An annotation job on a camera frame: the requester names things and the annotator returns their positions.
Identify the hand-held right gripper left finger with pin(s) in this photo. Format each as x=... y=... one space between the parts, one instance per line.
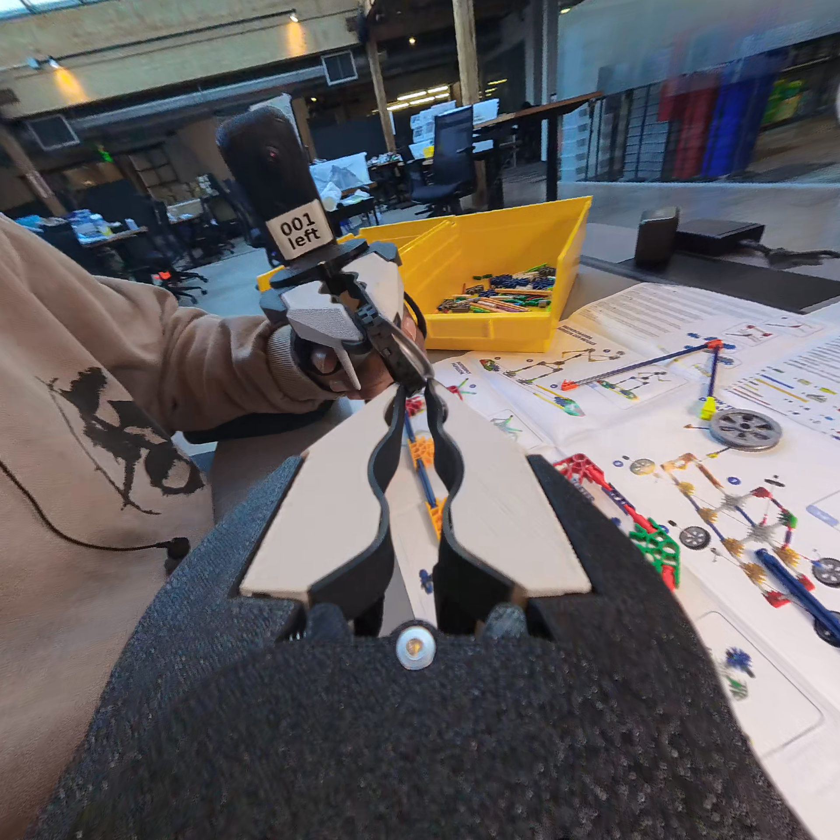
x=309 y=525

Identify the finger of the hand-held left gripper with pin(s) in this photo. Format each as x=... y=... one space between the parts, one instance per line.
x=326 y=322
x=383 y=286

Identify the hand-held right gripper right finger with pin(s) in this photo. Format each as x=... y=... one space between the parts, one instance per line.
x=519 y=525

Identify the pile of colourful construction pieces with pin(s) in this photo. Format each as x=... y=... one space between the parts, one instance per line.
x=505 y=289

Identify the yellow plastic parts bin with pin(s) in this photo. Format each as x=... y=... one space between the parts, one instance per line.
x=558 y=230

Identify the person's left forearm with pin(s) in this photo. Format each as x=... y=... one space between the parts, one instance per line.
x=171 y=328

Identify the grey desk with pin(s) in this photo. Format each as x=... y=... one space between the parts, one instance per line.
x=263 y=473

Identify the person's left hand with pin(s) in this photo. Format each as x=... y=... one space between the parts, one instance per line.
x=335 y=378

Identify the colourful rod and connector model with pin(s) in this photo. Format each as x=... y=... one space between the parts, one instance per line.
x=650 y=538

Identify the black office chair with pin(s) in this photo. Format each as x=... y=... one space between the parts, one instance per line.
x=449 y=158

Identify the large fold-out instruction sheet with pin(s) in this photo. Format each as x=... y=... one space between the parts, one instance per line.
x=617 y=407

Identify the blue rods with small connectors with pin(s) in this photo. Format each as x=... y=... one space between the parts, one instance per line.
x=708 y=410

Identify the dark high table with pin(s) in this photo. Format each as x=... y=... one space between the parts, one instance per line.
x=538 y=112

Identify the grey plastic spoked wheel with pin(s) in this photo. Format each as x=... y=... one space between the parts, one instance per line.
x=744 y=429

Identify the person in beige hoodie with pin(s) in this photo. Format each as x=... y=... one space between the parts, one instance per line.
x=66 y=591

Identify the black power adapter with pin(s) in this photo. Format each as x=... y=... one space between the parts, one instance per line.
x=656 y=236

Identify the thick blue plastic rod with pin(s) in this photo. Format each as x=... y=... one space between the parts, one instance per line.
x=801 y=597

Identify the parts list instruction sheet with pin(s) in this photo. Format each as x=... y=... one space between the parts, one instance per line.
x=801 y=381

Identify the black power brick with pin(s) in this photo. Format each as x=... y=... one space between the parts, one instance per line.
x=719 y=236

